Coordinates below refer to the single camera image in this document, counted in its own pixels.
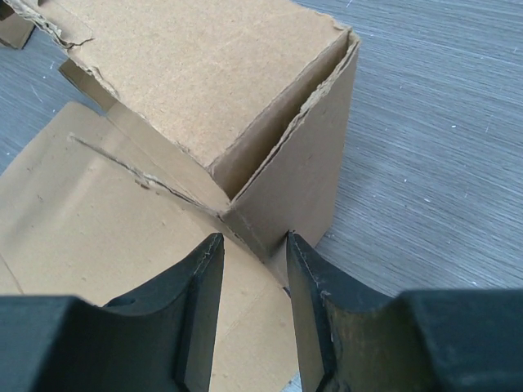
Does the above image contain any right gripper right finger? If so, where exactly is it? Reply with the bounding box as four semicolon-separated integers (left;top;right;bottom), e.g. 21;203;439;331
286;232;522;391

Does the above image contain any brown cardboard box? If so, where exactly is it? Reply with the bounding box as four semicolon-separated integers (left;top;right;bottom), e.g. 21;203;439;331
1;1;360;391

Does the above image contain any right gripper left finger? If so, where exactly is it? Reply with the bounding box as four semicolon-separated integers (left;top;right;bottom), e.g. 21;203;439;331
1;233;225;391

